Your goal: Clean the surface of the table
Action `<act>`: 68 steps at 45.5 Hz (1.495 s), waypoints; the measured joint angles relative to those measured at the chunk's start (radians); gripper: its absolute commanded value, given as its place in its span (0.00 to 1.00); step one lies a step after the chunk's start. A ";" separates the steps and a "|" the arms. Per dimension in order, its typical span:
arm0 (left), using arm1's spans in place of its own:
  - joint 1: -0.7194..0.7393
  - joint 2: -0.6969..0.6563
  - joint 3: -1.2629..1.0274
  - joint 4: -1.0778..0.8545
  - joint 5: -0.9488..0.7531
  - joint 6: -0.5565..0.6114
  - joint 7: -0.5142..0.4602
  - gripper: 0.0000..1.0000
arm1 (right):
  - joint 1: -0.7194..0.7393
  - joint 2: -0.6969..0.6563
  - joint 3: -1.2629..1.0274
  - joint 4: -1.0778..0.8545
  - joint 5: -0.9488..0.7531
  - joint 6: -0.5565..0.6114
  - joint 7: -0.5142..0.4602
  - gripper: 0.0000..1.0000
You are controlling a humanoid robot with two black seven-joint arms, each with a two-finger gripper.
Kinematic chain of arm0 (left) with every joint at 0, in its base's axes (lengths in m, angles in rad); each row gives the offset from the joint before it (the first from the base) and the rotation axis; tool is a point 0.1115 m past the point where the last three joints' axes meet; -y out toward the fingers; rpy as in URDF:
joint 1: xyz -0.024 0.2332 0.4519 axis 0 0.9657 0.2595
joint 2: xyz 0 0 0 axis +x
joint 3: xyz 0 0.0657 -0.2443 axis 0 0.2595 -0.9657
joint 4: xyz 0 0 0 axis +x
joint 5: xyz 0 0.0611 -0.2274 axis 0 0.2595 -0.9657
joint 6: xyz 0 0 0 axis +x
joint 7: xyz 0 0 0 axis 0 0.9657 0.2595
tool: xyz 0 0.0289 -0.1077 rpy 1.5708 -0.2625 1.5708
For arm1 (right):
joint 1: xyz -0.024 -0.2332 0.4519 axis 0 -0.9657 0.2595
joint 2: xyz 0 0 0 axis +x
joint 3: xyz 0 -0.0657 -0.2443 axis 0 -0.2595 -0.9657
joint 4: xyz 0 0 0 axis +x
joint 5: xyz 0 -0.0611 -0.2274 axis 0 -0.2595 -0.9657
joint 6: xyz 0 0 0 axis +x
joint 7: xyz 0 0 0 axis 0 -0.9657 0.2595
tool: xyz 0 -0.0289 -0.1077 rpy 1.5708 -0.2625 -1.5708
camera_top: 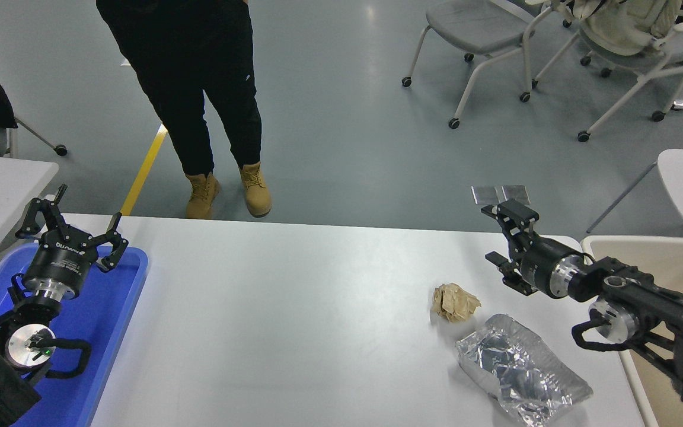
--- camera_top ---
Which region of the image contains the cream jacket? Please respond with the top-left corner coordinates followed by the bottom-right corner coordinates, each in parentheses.
top-left (572, 0), bottom-right (683, 57)

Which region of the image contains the blue plastic tray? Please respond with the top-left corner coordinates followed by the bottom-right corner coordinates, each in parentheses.
top-left (0, 242), bottom-right (149, 427)

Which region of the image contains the silver foil tray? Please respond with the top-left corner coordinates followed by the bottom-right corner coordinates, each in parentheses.
top-left (455, 313), bottom-right (594, 427)

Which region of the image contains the grey white-framed office chair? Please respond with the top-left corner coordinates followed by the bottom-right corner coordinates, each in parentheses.
top-left (531, 0), bottom-right (683, 144)
top-left (402, 0), bottom-right (558, 130)

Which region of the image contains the tan paper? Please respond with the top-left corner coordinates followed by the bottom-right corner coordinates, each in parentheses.
top-left (430, 282), bottom-right (482, 323)

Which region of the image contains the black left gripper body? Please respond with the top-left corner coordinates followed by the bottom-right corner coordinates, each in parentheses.
top-left (24, 232), bottom-right (99, 287)

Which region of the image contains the large pale bin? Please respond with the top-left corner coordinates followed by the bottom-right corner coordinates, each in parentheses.
top-left (580, 235), bottom-right (683, 427)

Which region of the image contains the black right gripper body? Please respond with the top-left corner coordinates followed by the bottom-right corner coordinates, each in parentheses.
top-left (518, 236), bottom-right (573, 297)

